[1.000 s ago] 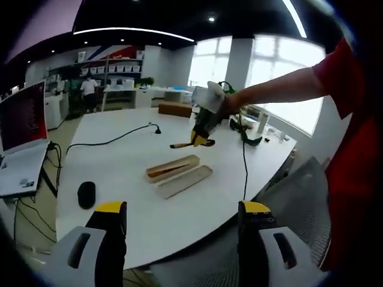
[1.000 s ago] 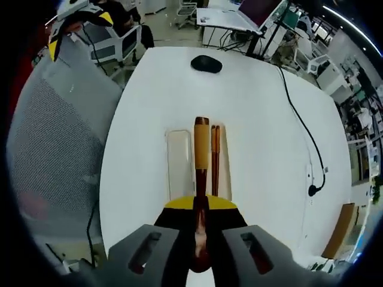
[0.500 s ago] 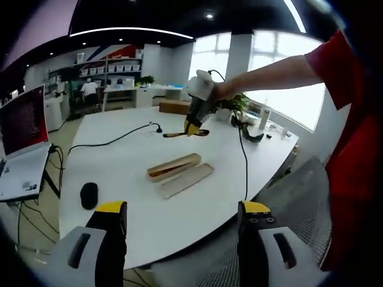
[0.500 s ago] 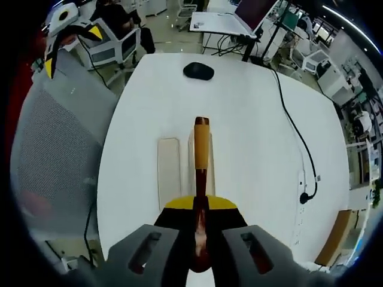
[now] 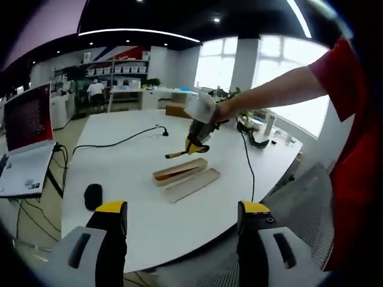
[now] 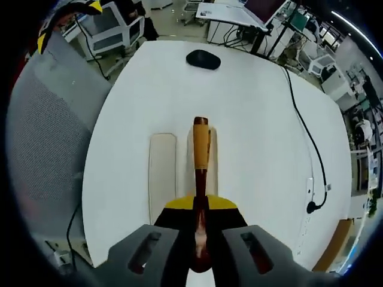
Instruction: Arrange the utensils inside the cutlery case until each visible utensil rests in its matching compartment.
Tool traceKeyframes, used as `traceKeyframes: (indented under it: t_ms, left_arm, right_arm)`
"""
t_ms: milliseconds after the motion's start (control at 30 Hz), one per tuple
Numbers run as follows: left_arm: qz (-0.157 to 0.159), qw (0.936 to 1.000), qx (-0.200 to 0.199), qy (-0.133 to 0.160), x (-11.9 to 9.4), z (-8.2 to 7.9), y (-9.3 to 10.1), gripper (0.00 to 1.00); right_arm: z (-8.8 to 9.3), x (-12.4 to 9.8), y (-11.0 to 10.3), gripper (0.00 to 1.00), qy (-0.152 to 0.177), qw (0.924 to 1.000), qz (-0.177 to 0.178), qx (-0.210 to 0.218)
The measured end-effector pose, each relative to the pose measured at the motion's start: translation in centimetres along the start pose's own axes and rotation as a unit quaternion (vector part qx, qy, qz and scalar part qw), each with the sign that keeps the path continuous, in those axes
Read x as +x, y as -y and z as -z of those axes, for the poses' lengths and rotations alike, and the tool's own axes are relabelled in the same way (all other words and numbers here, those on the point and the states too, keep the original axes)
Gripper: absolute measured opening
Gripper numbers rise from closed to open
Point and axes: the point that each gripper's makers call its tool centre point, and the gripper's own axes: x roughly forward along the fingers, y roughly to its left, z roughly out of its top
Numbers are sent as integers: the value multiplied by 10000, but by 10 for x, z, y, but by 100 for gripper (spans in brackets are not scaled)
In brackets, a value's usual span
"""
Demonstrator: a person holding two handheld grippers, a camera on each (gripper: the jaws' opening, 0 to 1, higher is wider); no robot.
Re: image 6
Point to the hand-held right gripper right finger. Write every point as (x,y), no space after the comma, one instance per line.
(230,233)

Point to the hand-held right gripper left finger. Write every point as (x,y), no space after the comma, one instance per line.
(173,233)

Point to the beige cutlery case lid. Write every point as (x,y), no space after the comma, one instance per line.
(161,173)

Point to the beige cutlery case base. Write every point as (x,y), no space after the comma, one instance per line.
(216,173)

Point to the wooden spoon utensil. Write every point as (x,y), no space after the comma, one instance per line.
(201,143)

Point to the grey mesh chair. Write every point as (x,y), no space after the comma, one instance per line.
(45,134)

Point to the white power strip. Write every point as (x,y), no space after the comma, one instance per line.
(309,185)

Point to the black computer mouse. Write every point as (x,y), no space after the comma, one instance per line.
(203,59)

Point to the black leg standing desk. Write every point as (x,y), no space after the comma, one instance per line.
(260,42)

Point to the white equipment cart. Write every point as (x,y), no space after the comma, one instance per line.
(336,85)

